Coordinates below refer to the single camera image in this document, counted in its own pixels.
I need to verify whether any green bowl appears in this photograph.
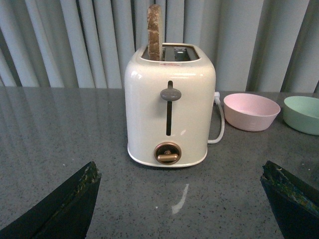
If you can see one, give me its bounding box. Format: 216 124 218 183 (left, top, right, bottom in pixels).
283 96 319 135

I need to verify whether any cream white toaster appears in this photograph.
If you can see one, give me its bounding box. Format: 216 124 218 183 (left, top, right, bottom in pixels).
125 43 216 167

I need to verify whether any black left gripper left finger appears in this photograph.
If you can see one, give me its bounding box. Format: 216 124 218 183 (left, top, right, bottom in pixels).
0 161 102 239

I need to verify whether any pink bowl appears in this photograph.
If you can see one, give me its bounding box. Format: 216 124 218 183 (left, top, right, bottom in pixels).
223 93 281 132

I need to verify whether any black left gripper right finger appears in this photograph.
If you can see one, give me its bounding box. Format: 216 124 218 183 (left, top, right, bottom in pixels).
260 161 319 239

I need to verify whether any brown toast slice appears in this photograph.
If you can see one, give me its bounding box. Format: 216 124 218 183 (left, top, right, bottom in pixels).
147 4 163 61

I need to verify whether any white toaster power cable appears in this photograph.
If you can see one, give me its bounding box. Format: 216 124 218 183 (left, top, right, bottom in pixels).
207 91 225 144

